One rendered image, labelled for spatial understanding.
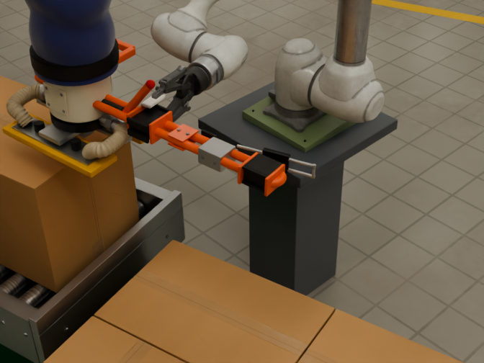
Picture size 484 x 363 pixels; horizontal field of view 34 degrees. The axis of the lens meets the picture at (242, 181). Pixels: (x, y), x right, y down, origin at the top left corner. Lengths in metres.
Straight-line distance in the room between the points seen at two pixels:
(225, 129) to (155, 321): 0.76
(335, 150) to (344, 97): 0.22
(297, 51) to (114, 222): 0.81
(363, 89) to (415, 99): 1.96
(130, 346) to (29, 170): 0.57
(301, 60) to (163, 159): 1.50
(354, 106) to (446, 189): 1.38
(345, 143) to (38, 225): 1.05
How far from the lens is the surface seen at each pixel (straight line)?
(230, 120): 2.79
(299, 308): 2.37
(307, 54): 2.59
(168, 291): 2.43
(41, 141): 2.18
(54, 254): 2.39
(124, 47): 2.36
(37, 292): 2.50
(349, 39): 2.44
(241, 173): 1.83
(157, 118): 2.00
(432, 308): 3.19
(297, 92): 2.62
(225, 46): 2.25
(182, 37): 2.28
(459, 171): 3.92
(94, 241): 2.52
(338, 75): 2.48
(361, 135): 2.73
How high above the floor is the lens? 2.25
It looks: 37 degrees down
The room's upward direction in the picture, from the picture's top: 1 degrees counter-clockwise
